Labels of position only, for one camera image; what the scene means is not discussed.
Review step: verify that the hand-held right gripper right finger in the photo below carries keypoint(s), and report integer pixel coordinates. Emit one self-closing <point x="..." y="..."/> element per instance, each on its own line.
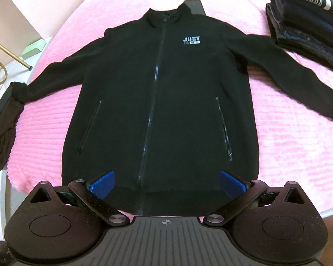
<point x="233" y="184"/>

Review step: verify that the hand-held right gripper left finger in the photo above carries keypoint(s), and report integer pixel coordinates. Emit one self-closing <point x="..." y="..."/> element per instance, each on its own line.
<point x="102" y="183"/>

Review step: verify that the black zip jacket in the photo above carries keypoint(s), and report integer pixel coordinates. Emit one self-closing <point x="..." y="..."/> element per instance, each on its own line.
<point x="166" y="102"/>

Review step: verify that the pile of dark clothes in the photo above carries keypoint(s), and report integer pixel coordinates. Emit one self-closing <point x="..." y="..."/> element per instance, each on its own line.
<point x="5" y="133"/>

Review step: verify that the gold metal clothes rack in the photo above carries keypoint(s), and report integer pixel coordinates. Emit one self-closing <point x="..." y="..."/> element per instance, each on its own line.
<point x="5" y="49"/>

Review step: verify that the stack of folded clothes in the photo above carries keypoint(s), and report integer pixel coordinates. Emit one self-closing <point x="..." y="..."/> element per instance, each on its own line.
<point x="302" y="25"/>

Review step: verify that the pink blanket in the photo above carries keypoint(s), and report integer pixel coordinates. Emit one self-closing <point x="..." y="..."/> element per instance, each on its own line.
<point x="280" y="149"/>

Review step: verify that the green box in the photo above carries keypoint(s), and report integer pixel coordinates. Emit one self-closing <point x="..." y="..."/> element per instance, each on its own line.
<point x="33" y="49"/>

